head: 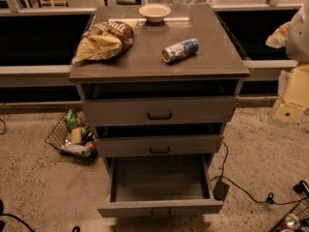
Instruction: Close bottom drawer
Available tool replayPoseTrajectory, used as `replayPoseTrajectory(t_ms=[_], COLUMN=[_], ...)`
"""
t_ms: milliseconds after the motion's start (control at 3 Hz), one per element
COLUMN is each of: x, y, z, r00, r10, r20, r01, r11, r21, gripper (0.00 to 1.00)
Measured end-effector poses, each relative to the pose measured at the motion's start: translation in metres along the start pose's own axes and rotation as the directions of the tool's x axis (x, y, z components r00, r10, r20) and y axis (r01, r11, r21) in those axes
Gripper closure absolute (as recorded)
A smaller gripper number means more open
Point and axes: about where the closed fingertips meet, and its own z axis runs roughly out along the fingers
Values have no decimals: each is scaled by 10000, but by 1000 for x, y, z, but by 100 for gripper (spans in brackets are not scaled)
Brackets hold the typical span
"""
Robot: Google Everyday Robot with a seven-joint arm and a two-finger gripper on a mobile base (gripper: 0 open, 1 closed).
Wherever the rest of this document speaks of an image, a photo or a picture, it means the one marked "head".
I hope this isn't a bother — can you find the grey drawer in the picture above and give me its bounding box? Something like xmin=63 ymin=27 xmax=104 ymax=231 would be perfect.
xmin=96 ymin=123 xmax=223 ymax=158
xmin=98 ymin=155 xmax=223 ymax=218
xmin=80 ymin=79 xmax=239 ymax=126

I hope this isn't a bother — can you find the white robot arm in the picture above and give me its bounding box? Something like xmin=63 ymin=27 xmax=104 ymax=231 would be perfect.
xmin=266 ymin=1 xmax=309 ymax=126

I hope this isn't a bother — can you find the grey drawer cabinet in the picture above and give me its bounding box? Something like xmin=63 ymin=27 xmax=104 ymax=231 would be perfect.
xmin=69 ymin=3 xmax=251 ymax=176

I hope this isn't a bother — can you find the blue white can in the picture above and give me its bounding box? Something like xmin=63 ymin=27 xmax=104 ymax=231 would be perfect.
xmin=162 ymin=38 xmax=199 ymax=64

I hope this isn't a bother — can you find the silver lying can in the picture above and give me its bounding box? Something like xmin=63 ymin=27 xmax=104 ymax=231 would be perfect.
xmin=62 ymin=144 xmax=91 ymax=157

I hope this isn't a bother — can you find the yellow brown chip bag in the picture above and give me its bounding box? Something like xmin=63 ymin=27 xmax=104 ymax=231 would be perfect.
xmin=71 ymin=20 xmax=138 ymax=64

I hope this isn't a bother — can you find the beige bowl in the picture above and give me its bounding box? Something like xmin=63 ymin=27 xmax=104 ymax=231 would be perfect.
xmin=139 ymin=4 xmax=171 ymax=23

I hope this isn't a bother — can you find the black power adapter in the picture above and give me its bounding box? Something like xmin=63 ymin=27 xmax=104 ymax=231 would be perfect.
xmin=213 ymin=177 xmax=230 ymax=201

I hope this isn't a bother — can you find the black floor cable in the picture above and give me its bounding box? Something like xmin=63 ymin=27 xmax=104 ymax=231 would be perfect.
xmin=210 ymin=141 xmax=309 ymax=207

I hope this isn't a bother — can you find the black wire basket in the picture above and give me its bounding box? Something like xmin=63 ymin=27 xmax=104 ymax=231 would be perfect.
xmin=45 ymin=114 xmax=98 ymax=161

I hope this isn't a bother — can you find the black cable at left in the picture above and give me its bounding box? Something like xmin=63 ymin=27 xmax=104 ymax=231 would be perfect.
xmin=0 ymin=198 xmax=81 ymax=232

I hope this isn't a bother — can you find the wire basket at right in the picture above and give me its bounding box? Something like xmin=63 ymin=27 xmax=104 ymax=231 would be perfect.
xmin=267 ymin=199 xmax=309 ymax=232

